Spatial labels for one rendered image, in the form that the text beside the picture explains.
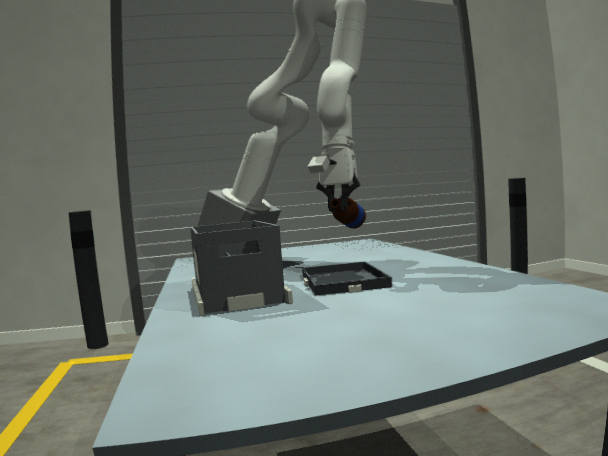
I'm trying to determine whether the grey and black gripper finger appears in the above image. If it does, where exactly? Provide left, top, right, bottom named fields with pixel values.
left=316, top=182, right=336, bottom=212
left=340, top=173, right=360, bottom=211

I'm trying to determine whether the dark grey crate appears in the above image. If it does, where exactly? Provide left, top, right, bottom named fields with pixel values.
left=191, top=221, right=286, bottom=313

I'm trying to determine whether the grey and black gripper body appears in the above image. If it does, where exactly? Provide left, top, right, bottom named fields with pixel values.
left=319, top=146, right=357, bottom=187

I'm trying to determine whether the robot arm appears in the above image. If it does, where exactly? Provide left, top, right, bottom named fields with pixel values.
left=222, top=0, right=367, bottom=211

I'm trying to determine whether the brown bottle with blue label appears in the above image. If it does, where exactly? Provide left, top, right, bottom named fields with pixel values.
left=331, top=198, right=366, bottom=229

